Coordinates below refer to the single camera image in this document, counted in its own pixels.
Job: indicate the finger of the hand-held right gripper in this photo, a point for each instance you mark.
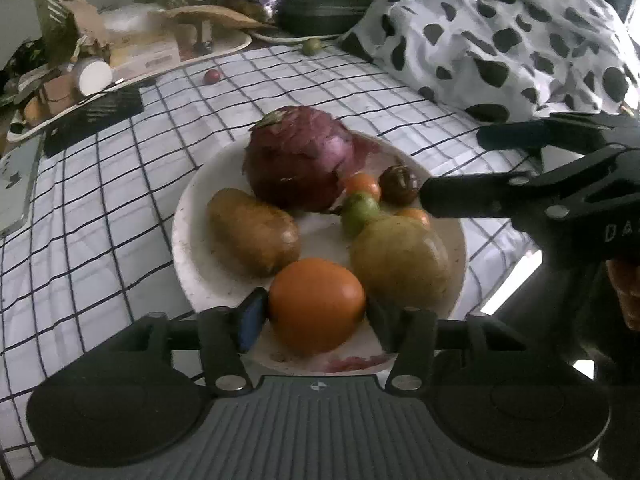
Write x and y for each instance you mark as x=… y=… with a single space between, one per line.
x=470 y=195
x=520 y=135

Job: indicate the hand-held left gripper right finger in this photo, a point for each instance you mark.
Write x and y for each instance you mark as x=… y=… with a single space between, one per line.
x=386 y=326

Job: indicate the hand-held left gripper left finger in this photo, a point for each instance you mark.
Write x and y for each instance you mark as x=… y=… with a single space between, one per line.
x=252 y=321

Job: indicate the small orange tomato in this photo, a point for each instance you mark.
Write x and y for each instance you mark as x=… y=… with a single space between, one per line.
x=364 y=185
x=416 y=216

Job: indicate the large orange tomato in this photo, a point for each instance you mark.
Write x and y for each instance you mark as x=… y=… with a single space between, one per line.
x=316 y=305

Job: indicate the dark brown tomato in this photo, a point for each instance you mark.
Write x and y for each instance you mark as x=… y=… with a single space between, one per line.
x=398 y=185

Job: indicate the brown potato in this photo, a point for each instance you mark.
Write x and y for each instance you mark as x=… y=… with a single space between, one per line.
x=252 y=232

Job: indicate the white round plate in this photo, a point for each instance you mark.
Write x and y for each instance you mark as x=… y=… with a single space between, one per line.
x=320 y=240

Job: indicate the green tomato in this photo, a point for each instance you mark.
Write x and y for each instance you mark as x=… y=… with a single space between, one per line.
x=360 y=214
x=311 y=46

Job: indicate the purple cabbage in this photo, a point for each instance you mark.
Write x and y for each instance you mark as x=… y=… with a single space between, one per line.
x=297 y=160

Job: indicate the person's right hand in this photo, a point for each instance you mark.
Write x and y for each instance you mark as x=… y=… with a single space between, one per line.
x=627 y=295

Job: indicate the black spotted white cloth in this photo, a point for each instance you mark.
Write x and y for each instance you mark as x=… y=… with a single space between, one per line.
x=490 y=35

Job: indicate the checkered tablecloth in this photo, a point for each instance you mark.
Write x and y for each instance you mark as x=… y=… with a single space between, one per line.
x=125 y=195

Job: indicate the black zip case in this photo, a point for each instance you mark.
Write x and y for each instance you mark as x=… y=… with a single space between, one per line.
x=320 y=12

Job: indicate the white plate under case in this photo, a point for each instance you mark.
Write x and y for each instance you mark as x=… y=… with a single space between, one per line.
x=290 y=36

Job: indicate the small red fruit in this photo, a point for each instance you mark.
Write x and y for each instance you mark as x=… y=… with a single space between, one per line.
x=212 y=76

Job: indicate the black power bank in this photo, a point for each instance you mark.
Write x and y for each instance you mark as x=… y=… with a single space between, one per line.
x=95 y=120

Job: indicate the white tray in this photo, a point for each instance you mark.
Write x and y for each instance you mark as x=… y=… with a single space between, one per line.
x=165 y=67

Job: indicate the light blue phone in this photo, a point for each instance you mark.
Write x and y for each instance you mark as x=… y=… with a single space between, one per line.
x=15 y=185

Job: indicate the black clip tool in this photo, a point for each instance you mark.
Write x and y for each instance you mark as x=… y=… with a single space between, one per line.
x=201 y=40

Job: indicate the yellow white medicine box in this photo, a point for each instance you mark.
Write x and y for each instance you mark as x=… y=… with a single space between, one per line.
x=145 y=52

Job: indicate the white plastic bottle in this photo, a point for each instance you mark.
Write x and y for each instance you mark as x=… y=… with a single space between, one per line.
x=92 y=76

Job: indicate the brown leather pouch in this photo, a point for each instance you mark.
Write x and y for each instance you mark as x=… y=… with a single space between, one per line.
x=60 y=92

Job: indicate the tan oblong object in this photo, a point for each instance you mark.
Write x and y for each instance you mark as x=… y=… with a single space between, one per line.
x=33 y=110

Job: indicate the brown paper envelope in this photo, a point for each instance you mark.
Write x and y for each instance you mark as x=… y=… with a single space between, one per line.
x=220 y=16

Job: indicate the clear plastic bag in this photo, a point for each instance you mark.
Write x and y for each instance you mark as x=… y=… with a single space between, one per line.
x=132 y=20

